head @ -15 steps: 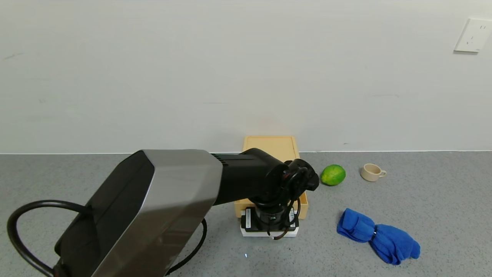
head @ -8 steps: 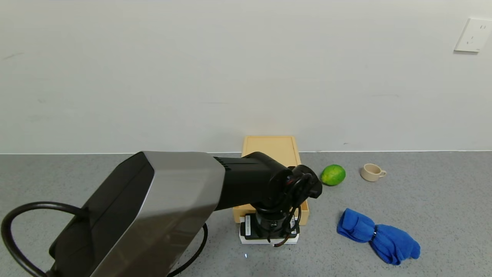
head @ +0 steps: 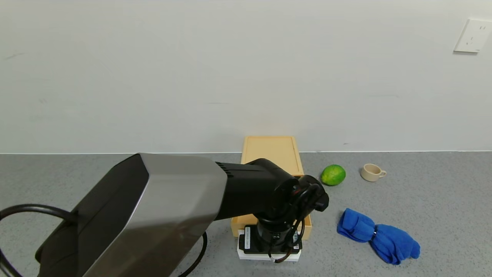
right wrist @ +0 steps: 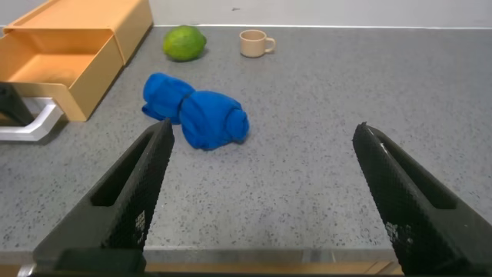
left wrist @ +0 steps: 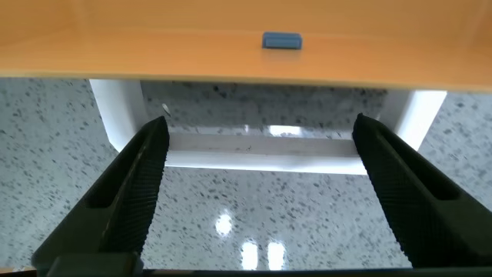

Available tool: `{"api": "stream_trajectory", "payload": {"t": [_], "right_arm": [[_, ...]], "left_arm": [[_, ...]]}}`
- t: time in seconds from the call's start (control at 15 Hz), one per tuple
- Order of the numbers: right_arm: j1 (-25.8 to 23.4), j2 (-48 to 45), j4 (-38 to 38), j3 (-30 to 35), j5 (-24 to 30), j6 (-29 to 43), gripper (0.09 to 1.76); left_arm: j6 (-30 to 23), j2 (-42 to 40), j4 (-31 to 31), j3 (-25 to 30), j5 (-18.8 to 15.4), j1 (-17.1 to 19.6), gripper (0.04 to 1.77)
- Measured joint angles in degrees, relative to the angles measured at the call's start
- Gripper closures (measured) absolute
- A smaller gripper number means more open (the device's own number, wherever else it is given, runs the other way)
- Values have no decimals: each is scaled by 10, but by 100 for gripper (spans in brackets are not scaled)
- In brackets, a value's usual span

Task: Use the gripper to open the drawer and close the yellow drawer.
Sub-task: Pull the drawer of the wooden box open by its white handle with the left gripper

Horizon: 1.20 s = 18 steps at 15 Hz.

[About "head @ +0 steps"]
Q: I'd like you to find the green lime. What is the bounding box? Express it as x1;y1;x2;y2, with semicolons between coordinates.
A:
321;164;346;187

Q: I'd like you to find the beige cup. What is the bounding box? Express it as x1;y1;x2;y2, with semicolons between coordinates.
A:
360;164;387;182

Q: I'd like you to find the blue cloth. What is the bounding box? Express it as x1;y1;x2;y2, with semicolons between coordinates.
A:
337;208;421;265

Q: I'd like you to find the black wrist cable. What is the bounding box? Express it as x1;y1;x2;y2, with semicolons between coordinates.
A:
268;184;321;264

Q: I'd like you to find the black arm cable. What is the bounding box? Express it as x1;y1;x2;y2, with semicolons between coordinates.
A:
0;204;77;277
179;230;208;277

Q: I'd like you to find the white wall socket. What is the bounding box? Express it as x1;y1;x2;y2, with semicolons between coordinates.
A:
453;18;492;54

